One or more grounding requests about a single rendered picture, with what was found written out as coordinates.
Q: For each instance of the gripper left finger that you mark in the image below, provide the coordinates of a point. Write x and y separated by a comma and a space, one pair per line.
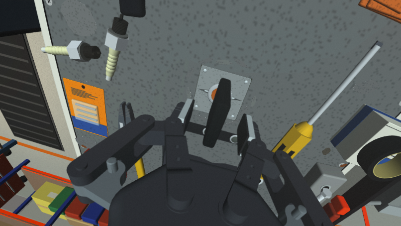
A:
103, 150

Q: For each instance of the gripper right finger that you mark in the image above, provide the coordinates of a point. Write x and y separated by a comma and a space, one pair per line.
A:
294, 181

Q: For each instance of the black key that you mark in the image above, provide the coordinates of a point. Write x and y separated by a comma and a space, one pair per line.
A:
219, 109

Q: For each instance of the grey key stand plate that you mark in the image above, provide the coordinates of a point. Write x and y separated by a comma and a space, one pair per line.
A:
241, 91

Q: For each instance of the grey block with bolt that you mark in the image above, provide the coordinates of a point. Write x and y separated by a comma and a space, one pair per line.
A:
322, 178

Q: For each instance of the orange and blue tag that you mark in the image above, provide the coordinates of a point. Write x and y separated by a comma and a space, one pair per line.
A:
84, 106

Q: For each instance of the red block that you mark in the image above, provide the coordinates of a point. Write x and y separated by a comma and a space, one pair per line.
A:
340, 204

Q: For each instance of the green box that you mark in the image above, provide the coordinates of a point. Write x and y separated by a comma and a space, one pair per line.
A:
62, 197

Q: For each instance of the blue box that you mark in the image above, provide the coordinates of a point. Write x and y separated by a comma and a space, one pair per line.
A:
92, 213

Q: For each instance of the red box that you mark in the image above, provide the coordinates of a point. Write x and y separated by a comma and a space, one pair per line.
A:
104, 217
75, 208

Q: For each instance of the yellow box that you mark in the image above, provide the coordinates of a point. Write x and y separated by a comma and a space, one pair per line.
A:
44, 194

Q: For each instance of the grey box with navy top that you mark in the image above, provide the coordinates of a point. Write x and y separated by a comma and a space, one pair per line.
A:
357, 134

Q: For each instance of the black tape roll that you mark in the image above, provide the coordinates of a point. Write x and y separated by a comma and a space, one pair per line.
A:
369, 156

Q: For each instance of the blue railed rack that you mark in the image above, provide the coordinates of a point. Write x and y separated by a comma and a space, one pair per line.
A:
15, 170

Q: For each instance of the black flat bar with holes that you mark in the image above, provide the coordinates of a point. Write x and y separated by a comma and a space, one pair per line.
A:
197, 129

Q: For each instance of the dark louvred panel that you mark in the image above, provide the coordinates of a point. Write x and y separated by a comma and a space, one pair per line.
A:
25, 94

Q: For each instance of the spark plug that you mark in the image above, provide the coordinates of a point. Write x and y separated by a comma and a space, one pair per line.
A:
75, 50
116, 39

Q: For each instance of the black rounded block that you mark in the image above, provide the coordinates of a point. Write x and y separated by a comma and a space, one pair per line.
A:
132, 8

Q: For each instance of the orange board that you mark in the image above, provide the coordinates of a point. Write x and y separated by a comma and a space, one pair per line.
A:
383, 8

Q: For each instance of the white frame post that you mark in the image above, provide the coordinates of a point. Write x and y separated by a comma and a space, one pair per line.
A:
53, 62

